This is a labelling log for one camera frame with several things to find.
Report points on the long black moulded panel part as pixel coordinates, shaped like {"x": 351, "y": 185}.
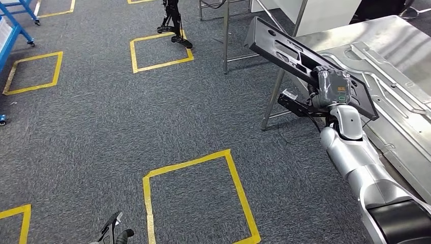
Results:
{"x": 269, "y": 40}

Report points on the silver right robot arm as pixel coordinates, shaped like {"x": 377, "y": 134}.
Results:
{"x": 357, "y": 158}

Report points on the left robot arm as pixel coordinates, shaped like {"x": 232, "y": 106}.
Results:
{"x": 124, "y": 235}

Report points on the steel workbench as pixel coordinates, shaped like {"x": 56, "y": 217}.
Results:
{"x": 387, "y": 33}

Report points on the blue steel shelf rack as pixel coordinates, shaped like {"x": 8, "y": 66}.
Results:
{"x": 27, "y": 9}
{"x": 11, "y": 42}

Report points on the black legged robot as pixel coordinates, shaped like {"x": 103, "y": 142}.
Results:
{"x": 173, "y": 17}

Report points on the white board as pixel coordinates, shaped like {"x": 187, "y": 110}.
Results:
{"x": 326, "y": 13}

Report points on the pressed sheet metal panel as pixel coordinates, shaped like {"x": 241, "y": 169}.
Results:
{"x": 397, "y": 111}

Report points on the dark chair with chrome base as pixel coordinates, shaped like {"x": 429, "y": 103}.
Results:
{"x": 377, "y": 8}

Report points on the blue caster wheel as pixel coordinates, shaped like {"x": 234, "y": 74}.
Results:
{"x": 2, "y": 120}

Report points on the white plastic bin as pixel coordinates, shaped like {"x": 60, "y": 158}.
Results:
{"x": 4, "y": 33}

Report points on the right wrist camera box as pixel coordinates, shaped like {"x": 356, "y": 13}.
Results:
{"x": 296, "y": 106}

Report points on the steel tube frame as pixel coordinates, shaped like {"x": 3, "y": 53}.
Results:
{"x": 200, "y": 8}

